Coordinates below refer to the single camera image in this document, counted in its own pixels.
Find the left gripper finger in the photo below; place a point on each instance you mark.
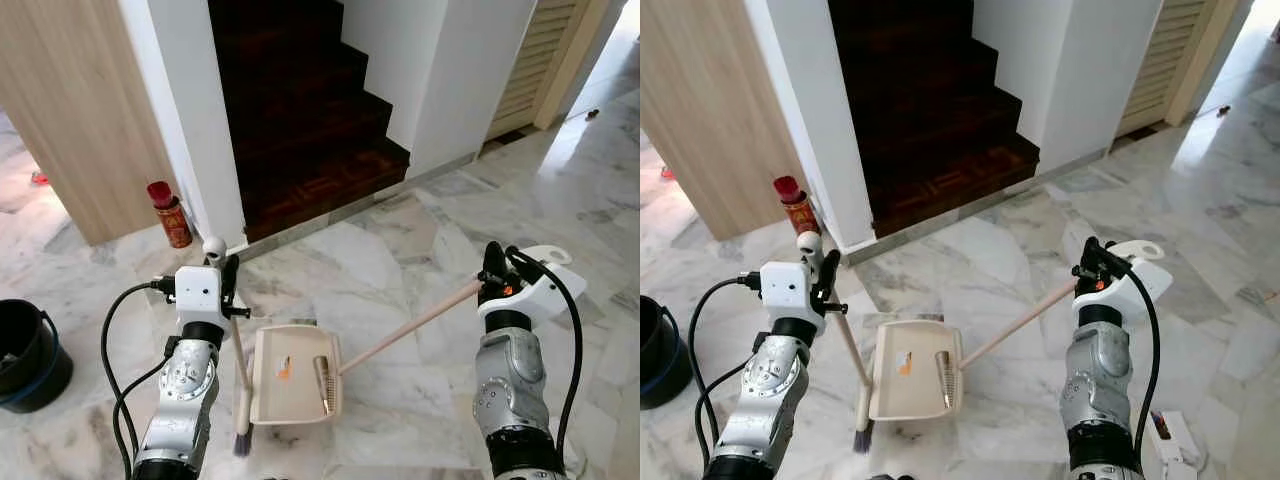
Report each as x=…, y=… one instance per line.
x=831, y=265
x=230, y=268

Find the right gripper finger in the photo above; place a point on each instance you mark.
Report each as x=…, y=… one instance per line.
x=1091, y=251
x=493, y=256

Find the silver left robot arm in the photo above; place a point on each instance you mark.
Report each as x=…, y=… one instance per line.
x=770, y=400
x=185, y=400

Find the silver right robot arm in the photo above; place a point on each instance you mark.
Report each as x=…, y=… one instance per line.
x=1100, y=390
x=510, y=390

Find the red spray can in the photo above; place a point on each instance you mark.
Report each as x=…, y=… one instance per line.
x=797, y=210
x=172, y=218

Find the brown ribbed cone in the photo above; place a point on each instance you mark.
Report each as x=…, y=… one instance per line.
x=323, y=382
x=945, y=375

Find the dark wooden staircase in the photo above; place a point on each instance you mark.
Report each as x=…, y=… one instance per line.
x=930, y=120
x=300, y=130

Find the white power strip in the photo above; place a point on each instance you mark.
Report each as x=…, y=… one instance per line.
x=1175, y=440

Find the black plastic bucket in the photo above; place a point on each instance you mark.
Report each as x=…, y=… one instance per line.
x=660, y=370
x=25, y=375

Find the beige louvered door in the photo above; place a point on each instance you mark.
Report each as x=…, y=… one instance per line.
x=545, y=60
x=1170, y=60

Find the light wood cabinet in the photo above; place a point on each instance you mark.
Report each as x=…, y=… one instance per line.
x=710, y=100
x=70, y=110

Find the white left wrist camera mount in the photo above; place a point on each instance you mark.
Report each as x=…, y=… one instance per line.
x=787, y=290
x=198, y=292

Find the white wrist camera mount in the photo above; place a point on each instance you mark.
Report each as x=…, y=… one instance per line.
x=787, y=290
x=540, y=292
x=1135, y=287
x=198, y=292

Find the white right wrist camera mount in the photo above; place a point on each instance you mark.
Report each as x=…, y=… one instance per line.
x=1135, y=287
x=540, y=292

